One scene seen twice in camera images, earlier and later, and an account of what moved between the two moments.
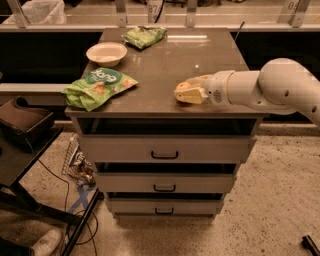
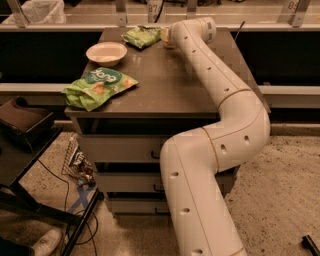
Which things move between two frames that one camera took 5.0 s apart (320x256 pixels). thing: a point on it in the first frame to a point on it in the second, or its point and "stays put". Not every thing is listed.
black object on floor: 308,243 stays put
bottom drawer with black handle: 165,206 stays put
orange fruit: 182,85 to 165,34
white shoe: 48,244 stays put
